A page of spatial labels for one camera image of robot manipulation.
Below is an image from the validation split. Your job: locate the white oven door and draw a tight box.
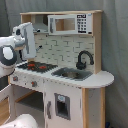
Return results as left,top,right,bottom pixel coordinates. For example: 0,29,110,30
0,85,14,125

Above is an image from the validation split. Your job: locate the right red stove knob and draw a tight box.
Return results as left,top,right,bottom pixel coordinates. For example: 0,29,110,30
31,81,37,87

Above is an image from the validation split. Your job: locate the white toy microwave door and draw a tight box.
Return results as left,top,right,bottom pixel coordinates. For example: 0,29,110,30
48,14,92,35

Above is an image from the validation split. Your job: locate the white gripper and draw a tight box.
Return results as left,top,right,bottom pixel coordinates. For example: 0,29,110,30
12,22,36,60

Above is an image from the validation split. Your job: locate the black toy stovetop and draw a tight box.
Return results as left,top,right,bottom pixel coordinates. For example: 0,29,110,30
19,61,56,73

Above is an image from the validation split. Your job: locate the red stove knob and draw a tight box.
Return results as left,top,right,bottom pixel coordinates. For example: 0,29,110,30
12,76,19,83
31,81,37,87

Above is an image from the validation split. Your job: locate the black toy faucet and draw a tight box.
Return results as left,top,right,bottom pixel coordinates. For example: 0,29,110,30
76,50,94,70

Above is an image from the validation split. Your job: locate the grey range hood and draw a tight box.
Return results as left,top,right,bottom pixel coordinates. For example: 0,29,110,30
33,15,48,33

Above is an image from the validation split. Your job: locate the left red stove knob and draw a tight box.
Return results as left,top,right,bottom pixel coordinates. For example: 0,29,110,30
12,76,19,83

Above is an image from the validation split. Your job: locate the white dishwasher door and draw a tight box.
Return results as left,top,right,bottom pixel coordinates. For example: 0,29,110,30
44,81,83,128

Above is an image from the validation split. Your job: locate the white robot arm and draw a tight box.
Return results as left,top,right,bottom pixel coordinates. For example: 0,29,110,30
0,22,37,128

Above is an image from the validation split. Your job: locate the wooden toy kitchen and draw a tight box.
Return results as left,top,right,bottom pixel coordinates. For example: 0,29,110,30
0,10,114,128

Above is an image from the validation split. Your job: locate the grey toy sink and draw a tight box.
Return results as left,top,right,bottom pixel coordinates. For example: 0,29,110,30
52,67,92,81

